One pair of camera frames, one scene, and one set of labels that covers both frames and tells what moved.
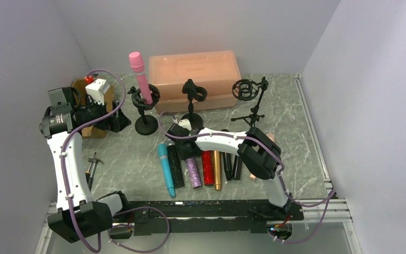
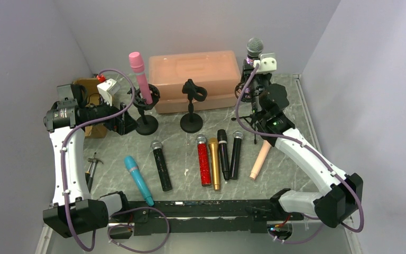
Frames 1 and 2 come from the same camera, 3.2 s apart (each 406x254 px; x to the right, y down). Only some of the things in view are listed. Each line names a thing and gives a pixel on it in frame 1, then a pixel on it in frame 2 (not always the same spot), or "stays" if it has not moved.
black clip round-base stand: [199, 93] stays
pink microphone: [138, 67] stays
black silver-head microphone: [237, 168] stays
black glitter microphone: [176, 168] to [156, 145]
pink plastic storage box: [215, 71] stays
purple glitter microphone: [193, 172] to [255, 47]
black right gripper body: [175, 133] to [251, 74]
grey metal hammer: [89, 174] stays
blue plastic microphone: [164, 156] to [134, 171]
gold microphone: [217, 170] stays
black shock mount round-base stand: [146, 124] stays
